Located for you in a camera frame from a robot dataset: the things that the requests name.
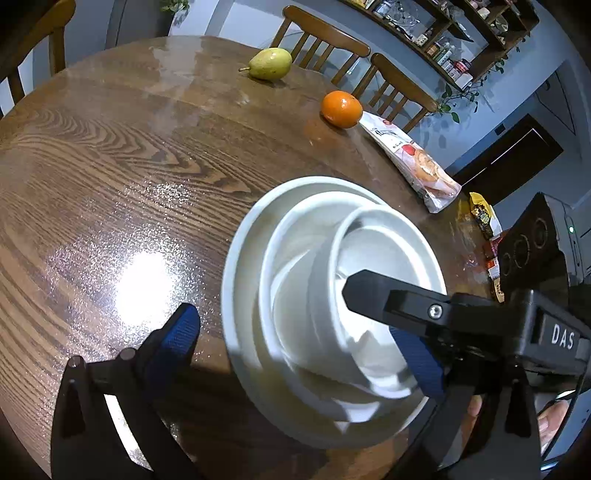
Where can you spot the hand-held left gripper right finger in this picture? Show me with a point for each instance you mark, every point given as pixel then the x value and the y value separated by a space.
pixel 418 364

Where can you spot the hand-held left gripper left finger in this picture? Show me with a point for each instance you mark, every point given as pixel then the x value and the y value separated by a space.
pixel 178 337

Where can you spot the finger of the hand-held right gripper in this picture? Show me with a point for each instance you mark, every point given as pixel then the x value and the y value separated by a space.
pixel 397 304

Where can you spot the white deep straight-sided bowl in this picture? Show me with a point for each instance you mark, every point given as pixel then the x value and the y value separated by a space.
pixel 332 286

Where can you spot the cream smooth bowl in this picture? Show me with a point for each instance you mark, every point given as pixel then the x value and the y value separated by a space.
pixel 240 295

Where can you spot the white ribbed bowl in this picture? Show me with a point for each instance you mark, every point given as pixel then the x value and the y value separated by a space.
pixel 286 258

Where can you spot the person's right hand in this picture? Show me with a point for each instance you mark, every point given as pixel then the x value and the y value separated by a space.
pixel 551 424

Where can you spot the yellow snack packet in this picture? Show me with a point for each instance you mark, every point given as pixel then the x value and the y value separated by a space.
pixel 484 214

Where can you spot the pink snack bag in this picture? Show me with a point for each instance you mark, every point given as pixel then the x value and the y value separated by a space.
pixel 415 166

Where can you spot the dark wooden door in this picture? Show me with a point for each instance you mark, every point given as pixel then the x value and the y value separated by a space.
pixel 508 157

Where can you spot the orange tangerine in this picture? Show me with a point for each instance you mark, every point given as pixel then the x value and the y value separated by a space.
pixel 341 109

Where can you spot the trailing plant beside shelf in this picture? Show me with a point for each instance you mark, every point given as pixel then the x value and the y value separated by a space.
pixel 464 94

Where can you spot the wooden chair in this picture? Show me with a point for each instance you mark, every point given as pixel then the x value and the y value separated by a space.
pixel 32 27
pixel 323 32
pixel 401 83

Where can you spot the row of spice jars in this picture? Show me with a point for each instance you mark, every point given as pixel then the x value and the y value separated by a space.
pixel 443 50

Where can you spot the green pear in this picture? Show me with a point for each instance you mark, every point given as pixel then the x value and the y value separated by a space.
pixel 270 63

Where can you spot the grey refrigerator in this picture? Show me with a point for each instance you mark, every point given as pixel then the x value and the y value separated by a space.
pixel 138 21

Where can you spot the trailing plant on refrigerator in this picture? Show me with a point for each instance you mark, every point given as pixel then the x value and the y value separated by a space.
pixel 174 5

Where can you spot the dark wooden wall shelf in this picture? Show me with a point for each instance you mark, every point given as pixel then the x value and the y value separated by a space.
pixel 466 18

